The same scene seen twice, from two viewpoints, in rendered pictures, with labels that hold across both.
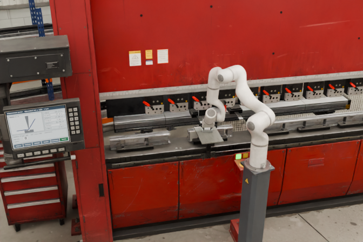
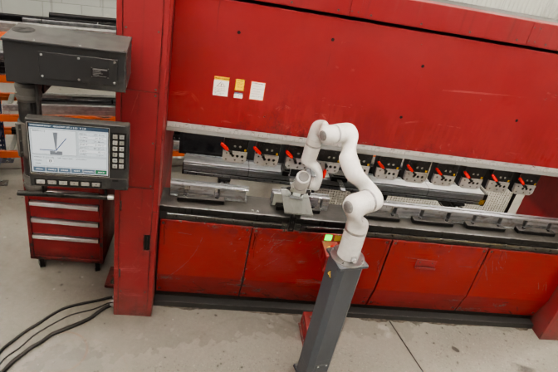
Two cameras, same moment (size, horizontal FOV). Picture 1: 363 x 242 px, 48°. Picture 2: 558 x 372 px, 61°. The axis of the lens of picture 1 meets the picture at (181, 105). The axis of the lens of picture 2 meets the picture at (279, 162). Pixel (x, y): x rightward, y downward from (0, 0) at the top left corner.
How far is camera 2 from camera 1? 43 cm
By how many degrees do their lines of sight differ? 3
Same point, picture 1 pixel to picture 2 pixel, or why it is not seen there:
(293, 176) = (393, 276)
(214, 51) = (325, 98)
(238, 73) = (348, 134)
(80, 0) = not seen: outside the picture
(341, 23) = (497, 96)
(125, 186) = (179, 243)
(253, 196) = (332, 296)
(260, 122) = (360, 205)
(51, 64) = (98, 71)
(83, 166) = (129, 208)
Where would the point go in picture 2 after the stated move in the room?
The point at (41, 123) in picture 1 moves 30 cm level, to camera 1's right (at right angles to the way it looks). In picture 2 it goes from (73, 146) to (135, 160)
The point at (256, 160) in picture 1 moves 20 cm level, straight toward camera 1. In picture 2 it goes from (346, 251) to (338, 273)
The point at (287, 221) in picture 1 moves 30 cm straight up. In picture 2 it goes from (373, 328) to (384, 299)
